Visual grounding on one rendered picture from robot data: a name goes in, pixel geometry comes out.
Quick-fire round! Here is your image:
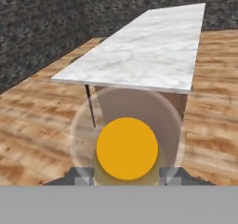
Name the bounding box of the white marble dining counter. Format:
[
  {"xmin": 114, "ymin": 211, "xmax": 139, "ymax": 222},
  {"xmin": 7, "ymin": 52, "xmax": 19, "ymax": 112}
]
[{"xmin": 50, "ymin": 2, "xmax": 207, "ymax": 119}]

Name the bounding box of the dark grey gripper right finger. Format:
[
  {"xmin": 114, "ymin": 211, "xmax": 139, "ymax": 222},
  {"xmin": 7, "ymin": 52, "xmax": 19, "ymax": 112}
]
[{"xmin": 158, "ymin": 166, "xmax": 217, "ymax": 187}]

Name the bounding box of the clear pitcher with orange juice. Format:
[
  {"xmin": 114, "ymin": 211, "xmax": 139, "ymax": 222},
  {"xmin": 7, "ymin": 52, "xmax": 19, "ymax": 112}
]
[{"xmin": 68, "ymin": 90, "xmax": 187, "ymax": 187}]

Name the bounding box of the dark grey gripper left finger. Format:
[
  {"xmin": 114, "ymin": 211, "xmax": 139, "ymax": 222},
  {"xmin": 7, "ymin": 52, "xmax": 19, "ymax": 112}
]
[{"xmin": 43, "ymin": 166, "xmax": 95, "ymax": 187}]

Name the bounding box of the brown stool with black legs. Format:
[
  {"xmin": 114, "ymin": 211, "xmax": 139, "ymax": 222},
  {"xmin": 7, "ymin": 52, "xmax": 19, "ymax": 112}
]
[{"xmin": 84, "ymin": 84, "xmax": 184, "ymax": 168}]

